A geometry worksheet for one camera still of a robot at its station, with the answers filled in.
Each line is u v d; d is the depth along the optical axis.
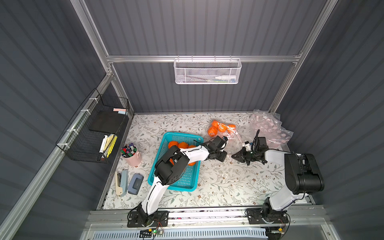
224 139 0.89
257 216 0.74
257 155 0.72
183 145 0.93
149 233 0.72
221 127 1.05
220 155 0.85
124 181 0.83
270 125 1.04
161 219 0.73
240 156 0.83
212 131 1.02
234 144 1.02
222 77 0.91
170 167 0.55
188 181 0.87
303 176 0.47
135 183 0.83
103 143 0.70
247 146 0.91
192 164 0.89
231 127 1.04
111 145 0.69
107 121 0.78
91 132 0.73
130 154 0.84
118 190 0.80
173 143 0.96
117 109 0.84
